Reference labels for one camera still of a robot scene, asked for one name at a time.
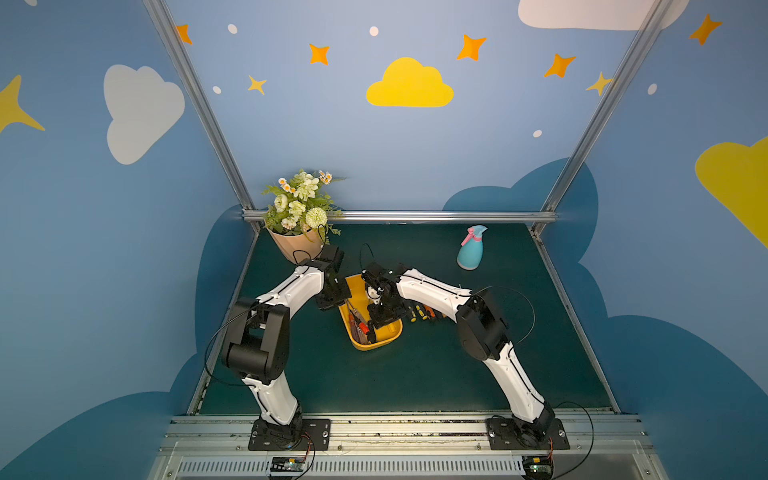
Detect controller board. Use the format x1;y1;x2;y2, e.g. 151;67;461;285
268;456;309;476
522;456;554;480

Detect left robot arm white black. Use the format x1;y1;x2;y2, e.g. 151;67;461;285
221;245;351;449

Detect yellow plastic storage box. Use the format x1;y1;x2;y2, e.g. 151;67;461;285
339;274;403;351

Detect aluminium front rail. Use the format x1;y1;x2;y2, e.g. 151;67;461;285
148;408;668;479

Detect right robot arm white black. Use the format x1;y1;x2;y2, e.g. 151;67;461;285
361;262;555;443

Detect left aluminium frame post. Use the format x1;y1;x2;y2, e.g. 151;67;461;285
143;0;255;210

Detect terracotta flower pot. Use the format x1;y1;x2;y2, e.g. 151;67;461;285
267;230;325;265

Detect left controller board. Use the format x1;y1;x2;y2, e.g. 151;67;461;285
268;456;309;476

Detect right controller board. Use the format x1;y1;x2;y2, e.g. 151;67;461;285
522;456;554;480

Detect artificial white green flowers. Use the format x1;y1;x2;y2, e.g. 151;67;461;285
262;169;342;244

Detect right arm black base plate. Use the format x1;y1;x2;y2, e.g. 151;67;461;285
485;415;571;451

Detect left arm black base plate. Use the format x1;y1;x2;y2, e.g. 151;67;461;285
248;418;332;451

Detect aluminium frame post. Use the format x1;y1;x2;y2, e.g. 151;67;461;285
143;0;255;210
541;0;673;216

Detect teal spray bottle pink trigger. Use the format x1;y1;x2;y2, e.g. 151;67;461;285
457;225;487;271

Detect aluminium back frame bar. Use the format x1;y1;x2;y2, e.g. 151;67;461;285
242;209;558;224

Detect right aluminium frame post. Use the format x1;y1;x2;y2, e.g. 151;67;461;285
541;0;673;216

